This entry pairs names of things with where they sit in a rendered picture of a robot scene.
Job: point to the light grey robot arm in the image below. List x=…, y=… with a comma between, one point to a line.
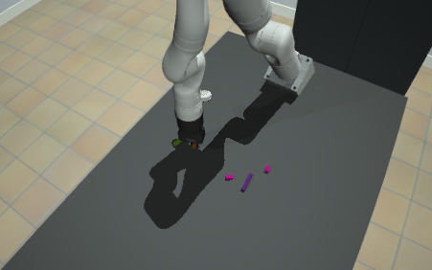
x=184, y=62

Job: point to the lime green rod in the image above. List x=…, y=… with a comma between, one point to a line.
x=177, y=142

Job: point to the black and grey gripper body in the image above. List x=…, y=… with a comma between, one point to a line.
x=190, y=120

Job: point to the purple rod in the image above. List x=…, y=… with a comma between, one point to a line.
x=246, y=182

